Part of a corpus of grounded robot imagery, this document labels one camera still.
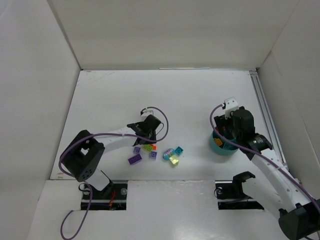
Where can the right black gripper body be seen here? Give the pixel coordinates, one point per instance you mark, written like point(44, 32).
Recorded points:
point(222, 124)

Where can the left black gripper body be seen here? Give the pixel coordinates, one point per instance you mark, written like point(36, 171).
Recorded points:
point(144, 137)

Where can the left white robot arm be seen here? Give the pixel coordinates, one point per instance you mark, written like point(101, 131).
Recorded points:
point(81, 158)

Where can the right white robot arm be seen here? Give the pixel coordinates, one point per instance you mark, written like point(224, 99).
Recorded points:
point(296, 210)

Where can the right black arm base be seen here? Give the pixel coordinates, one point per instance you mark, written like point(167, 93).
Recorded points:
point(230, 197)

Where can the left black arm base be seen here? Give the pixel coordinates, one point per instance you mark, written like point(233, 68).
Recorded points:
point(115, 200)

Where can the lime green lego brick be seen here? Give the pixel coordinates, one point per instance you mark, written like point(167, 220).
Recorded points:
point(148, 148)

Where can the small purple lego brick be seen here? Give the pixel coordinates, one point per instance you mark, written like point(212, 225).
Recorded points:
point(136, 150)

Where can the lavender square lego brick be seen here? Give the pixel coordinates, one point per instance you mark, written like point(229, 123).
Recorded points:
point(153, 155)

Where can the yellow orange lego brick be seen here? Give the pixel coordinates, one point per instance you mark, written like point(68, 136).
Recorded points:
point(218, 141)

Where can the teal divided round container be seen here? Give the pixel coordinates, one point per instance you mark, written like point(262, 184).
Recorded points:
point(224, 150)

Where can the long purple lego brick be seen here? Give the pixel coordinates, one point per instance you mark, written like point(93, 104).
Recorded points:
point(134, 159)

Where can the teal flower face lego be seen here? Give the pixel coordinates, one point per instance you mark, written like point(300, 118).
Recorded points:
point(168, 154)

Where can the teal square lego brick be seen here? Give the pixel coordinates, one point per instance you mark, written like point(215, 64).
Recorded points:
point(178, 151)

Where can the pale yellow lego brick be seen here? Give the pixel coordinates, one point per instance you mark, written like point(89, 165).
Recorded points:
point(174, 160)

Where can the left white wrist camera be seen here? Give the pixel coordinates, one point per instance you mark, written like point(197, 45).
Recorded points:
point(144, 113)

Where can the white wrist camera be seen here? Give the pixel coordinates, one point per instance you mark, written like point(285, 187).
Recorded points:
point(230, 105)
point(144, 113)

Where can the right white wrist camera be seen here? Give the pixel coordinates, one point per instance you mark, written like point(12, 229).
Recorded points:
point(230, 105)

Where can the aluminium rail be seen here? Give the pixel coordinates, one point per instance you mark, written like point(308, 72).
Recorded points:
point(298, 161)

